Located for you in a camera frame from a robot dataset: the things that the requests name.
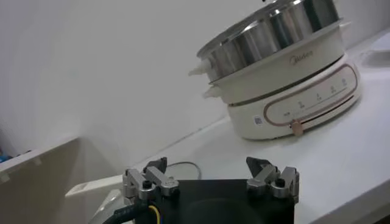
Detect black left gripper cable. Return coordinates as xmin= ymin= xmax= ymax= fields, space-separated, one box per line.
xmin=102 ymin=200 xmax=162 ymax=224

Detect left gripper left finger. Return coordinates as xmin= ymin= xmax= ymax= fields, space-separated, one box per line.
xmin=121 ymin=156 xmax=180 ymax=201

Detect white rounded side table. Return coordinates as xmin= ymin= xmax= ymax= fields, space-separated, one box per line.
xmin=0 ymin=136 xmax=82 ymax=224

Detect stainless steel steamer basket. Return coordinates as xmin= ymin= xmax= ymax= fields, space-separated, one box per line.
xmin=196 ymin=0 xmax=342 ymax=83

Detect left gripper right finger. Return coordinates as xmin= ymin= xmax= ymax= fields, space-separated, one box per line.
xmin=246 ymin=156 xmax=301 ymax=203

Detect white electric cooker pot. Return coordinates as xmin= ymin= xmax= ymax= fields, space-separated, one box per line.
xmin=188 ymin=21 xmax=363 ymax=141

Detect glass lid white handle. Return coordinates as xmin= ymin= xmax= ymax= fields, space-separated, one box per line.
xmin=65 ymin=161 xmax=204 ymax=224

